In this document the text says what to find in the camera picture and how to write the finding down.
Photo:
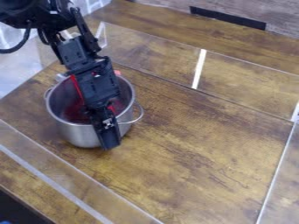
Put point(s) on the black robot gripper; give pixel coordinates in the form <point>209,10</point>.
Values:
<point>96,84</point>

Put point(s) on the red star-shaped block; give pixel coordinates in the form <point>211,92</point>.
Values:
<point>75,113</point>

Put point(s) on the silver metal pot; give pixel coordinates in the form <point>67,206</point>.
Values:
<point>80,134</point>

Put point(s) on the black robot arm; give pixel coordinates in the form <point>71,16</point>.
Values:
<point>63,30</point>

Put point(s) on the clear acrylic triangular bracket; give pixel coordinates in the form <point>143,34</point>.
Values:
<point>101,35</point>

